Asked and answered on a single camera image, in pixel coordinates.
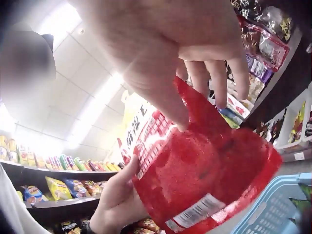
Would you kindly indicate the person's right hand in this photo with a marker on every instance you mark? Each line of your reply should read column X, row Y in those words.
column 151, row 36

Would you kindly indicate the person's left hand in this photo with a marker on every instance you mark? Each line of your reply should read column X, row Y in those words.
column 117, row 204

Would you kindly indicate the person's right little finger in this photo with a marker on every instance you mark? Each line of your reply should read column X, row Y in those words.
column 238, row 78

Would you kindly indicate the person's right thumb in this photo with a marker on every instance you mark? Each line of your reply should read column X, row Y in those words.
column 158, row 97

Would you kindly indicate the person's right ring finger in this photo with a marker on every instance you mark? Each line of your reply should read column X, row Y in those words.
column 218, row 85

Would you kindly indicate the person's left thumb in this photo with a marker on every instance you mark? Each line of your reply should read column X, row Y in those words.
column 125, row 169

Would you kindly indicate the person's right middle finger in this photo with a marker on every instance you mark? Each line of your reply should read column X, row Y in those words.
column 197, row 78

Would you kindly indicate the person's right index finger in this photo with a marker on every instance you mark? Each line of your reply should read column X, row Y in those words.
column 181, row 73

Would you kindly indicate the red snack packet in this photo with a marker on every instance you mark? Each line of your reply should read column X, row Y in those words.
column 199, row 165

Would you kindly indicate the full shop shelf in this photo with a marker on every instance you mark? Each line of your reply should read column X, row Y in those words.
column 265, row 36
column 61, row 180

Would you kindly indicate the black wrist band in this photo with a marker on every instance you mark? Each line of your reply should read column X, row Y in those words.
column 86, row 228

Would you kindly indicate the shop shelf with white bins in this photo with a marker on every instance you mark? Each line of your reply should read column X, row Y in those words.
column 295, row 131

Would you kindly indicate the person's body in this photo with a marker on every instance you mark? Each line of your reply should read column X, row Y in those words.
column 14, row 209

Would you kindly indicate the ceiling light panel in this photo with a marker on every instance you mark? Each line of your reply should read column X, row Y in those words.
column 62, row 19

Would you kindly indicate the green snack packet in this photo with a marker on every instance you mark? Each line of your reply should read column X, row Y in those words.
column 302, row 195

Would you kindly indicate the blue plastic shopping basket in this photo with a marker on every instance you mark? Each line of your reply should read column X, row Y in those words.
column 268, row 212

